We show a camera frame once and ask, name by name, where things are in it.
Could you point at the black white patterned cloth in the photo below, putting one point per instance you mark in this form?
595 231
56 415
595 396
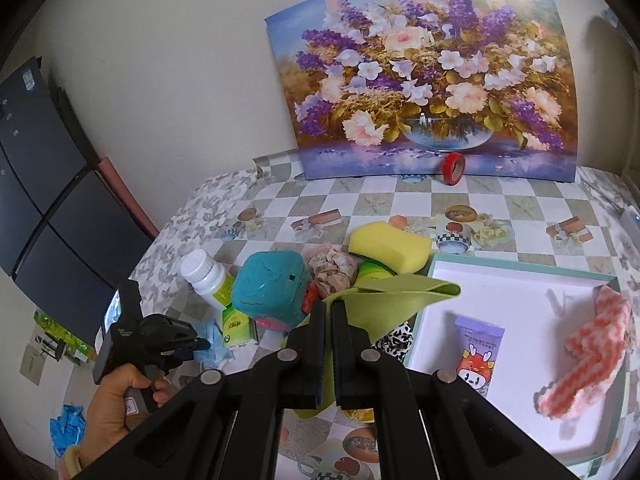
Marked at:
395 340

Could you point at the teal plastic toy box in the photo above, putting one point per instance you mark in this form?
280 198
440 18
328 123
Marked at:
267 285

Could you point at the dark cabinet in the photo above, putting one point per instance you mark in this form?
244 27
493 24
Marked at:
55 200

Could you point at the pink board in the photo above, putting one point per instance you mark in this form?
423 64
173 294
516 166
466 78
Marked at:
127 190

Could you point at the checkered printed tablecloth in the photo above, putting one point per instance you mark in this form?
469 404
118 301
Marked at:
500 215

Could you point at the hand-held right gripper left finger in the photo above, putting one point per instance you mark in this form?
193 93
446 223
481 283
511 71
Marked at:
314 360

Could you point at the pink white striped cloth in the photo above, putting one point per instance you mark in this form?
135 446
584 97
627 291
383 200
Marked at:
595 350

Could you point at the green round container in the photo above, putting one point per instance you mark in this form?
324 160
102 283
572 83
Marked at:
372 272

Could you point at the blue crumpled wrapper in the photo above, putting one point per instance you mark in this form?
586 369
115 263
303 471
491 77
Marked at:
212 342

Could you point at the red tape roll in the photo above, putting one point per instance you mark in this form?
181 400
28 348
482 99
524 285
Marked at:
452 167

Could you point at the green packages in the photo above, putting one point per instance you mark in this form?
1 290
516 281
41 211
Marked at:
60 335

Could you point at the yellow sponge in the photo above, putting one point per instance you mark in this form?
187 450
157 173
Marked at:
390 246

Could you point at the white bottle with green label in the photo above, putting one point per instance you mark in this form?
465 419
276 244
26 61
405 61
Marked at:
207 277

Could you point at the flower painting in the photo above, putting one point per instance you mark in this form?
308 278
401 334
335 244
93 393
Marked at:
425 75

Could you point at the person's left hand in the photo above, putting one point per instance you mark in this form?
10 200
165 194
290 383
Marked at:
110 405

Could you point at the pink beige scrunchie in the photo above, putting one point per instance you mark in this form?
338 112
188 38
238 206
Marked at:
330 267

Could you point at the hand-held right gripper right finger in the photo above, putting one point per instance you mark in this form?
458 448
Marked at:
344 360

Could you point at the blue gloves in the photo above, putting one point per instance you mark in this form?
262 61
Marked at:
67 427

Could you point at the purple tube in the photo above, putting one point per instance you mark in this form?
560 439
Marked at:
477 350

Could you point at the green cloth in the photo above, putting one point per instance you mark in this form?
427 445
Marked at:
390 300

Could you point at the small green carton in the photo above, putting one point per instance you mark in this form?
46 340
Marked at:
237 327

